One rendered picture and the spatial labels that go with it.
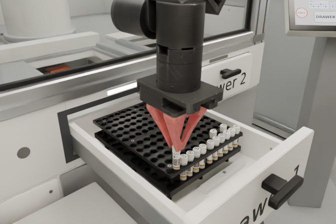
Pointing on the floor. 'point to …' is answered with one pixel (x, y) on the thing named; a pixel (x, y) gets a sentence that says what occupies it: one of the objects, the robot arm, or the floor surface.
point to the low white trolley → (81, 209)
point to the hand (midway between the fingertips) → (176, 143)
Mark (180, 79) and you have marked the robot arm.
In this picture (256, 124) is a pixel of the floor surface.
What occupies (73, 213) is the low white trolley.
